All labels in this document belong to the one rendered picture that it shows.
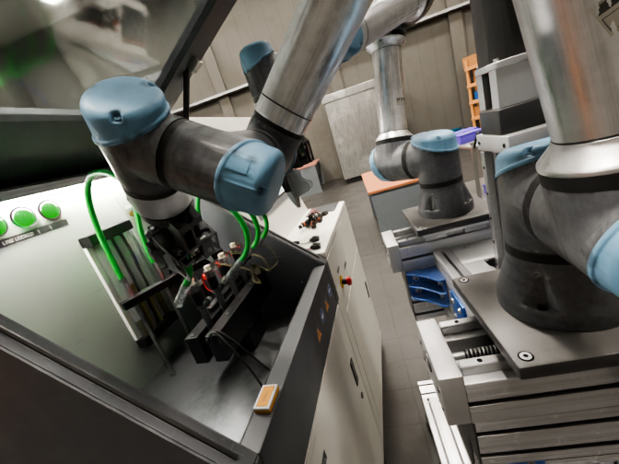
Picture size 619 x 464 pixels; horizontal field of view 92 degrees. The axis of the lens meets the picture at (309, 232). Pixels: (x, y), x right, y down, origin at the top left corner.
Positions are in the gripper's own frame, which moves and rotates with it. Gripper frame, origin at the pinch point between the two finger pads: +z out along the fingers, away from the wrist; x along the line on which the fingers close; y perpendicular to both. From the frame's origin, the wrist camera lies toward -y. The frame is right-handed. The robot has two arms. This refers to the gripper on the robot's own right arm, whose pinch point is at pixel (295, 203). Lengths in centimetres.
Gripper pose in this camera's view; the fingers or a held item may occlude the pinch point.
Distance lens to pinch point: 75.5
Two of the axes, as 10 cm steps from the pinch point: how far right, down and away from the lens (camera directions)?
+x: 2.1, -3.5, 9.1
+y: 9.3, -2.1, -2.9
